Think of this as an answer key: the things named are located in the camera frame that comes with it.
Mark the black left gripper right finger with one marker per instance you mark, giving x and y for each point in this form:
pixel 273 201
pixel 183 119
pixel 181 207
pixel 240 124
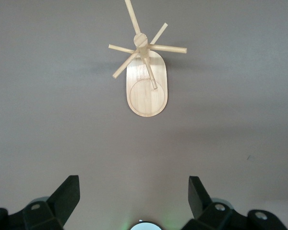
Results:
pixel 201 203

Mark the wooden cup rack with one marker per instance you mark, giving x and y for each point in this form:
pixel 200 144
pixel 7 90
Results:
pixel 146 100

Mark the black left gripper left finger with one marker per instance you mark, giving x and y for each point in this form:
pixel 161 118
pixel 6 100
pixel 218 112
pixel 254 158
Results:
pixel 60 203

